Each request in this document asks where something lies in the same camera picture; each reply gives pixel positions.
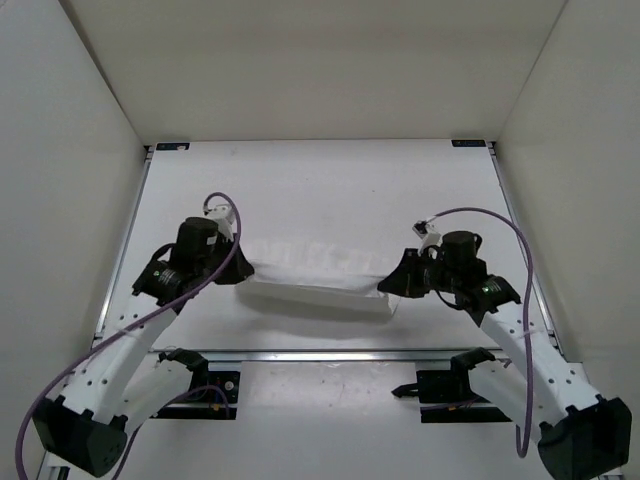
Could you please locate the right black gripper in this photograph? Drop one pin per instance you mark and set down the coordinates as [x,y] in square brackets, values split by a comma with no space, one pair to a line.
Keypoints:
[403,282]

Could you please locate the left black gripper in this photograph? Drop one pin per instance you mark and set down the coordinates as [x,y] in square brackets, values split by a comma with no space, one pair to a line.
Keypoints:
[240,268]

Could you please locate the white skirt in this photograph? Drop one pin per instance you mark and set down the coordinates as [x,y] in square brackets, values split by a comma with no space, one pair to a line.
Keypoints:
[318,275]

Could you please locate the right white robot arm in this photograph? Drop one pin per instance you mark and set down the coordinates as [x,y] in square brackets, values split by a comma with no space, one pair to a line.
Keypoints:
[579,433]

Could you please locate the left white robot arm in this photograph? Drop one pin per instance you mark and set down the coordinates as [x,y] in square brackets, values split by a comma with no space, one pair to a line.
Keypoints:
[91,422]

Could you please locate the right blue corner label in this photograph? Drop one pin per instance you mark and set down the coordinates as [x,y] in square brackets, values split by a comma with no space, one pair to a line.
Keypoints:
[468,143]

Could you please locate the blue corner label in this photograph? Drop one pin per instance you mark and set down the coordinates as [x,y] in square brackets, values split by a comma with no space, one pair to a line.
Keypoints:
[468,143]
[172,146]

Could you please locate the left blue corner label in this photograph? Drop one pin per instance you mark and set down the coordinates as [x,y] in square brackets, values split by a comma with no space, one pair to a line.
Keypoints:
[172,146]

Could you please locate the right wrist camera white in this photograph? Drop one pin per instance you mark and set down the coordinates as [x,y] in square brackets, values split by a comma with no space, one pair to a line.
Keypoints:
[428,234]

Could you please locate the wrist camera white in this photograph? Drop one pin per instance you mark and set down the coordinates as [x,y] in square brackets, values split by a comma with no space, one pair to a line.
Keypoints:
[223,215]
[428,234]

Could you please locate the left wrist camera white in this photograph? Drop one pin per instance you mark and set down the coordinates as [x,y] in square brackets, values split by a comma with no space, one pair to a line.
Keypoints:
[223,215]

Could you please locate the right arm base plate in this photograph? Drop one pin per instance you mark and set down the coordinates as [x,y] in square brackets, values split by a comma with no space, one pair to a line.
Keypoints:
[445,396]

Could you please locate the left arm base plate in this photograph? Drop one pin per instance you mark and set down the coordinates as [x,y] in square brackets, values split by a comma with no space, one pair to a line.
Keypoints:
[213,391]

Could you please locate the aluminium rail front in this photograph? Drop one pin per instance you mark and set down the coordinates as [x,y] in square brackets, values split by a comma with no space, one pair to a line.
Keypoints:
[330,355]

